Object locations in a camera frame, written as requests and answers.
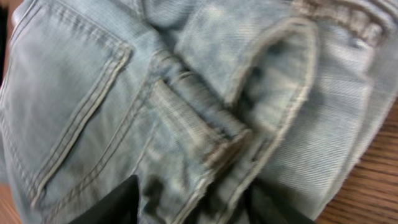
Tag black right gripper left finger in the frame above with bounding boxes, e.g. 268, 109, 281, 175
70, 175, 140, 224

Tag light blue denim shorts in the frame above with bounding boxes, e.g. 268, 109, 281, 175
1, 0, 397, 223

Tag black folded garment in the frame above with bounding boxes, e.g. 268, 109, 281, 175
0, 6, 8, 82

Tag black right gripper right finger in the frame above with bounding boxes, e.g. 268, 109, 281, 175
245, 180, 315, 224

